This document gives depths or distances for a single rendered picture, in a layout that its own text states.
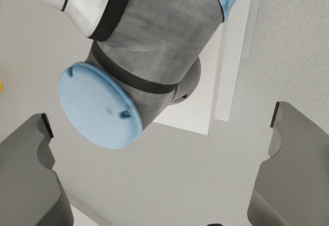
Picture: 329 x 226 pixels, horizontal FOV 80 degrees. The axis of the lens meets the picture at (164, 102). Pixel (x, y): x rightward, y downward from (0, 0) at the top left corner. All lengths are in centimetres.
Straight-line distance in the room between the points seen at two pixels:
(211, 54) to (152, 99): 20
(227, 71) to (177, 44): 29
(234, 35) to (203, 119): 19
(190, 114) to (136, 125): 23
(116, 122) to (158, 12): 12
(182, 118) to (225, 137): 103
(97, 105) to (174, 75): 9
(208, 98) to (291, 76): 90
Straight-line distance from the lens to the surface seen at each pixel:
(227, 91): 49
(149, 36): 18
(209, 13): 19
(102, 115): 23
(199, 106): 43
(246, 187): 174
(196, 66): 38
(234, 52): 46
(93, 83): 21
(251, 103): 133
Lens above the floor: 121
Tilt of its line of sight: 55 degrees down
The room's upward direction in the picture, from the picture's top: 136 degrees counter-clockwise
